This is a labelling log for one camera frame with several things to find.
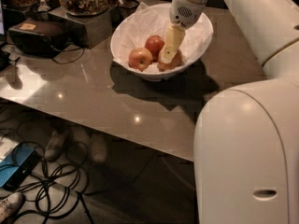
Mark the blue box on floor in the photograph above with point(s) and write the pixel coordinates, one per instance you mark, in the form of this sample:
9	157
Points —
14	167

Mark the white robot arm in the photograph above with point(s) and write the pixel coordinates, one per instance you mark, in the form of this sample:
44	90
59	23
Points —
246	140

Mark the red apple at back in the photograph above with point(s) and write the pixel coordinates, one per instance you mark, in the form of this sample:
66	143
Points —
154	44

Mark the white paper liner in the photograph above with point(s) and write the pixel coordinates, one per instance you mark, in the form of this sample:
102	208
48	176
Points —
140	25

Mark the yellow-red apple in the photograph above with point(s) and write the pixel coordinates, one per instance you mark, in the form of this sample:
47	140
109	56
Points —
140	59
176	61

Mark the white shoe bottom left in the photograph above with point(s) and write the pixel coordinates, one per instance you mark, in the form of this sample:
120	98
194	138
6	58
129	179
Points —
10	205

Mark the black box with label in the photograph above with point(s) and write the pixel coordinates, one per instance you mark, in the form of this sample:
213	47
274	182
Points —
39	38

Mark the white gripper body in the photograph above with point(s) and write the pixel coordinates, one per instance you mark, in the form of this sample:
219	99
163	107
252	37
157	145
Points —
184	11

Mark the white bowl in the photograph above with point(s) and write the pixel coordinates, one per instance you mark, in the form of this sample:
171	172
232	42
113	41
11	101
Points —
124	41

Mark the grey metal stand block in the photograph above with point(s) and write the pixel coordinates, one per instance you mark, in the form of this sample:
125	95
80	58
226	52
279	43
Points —
85	31

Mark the black cup with scoop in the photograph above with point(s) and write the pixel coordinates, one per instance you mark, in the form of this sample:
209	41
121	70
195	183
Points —
128	8

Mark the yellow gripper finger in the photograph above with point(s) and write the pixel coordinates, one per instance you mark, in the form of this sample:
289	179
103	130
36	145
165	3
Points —
174	37

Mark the metal scoop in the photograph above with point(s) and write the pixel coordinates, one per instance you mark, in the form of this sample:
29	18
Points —
43	6

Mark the white shoe under table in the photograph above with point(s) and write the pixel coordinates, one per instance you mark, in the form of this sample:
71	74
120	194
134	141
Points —
98	148
55	145

